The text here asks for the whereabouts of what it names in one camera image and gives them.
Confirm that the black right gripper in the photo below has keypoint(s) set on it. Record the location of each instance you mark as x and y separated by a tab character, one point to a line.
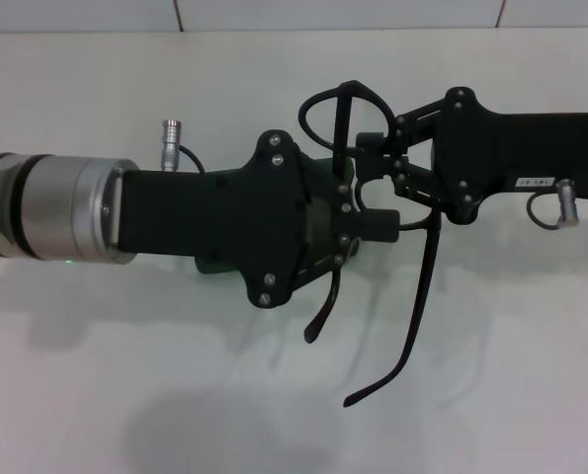
511	148

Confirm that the black glasses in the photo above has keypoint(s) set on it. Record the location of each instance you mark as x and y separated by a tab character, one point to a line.
427	276

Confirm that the green glasses case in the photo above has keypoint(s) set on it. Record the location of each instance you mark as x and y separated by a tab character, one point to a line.
209	267

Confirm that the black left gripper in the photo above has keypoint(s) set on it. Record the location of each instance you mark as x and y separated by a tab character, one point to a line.
224	217

